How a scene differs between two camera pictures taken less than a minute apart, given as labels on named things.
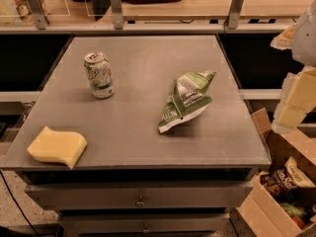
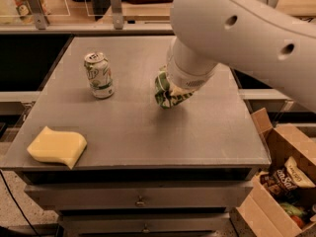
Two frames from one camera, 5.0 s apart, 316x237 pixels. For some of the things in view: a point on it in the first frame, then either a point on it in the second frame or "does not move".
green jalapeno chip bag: x=188 y=98 -> x=162 y=91
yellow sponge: x=63 y=146 does not move
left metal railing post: x=37 y=7 does not move
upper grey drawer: x=53 y=196 does not move
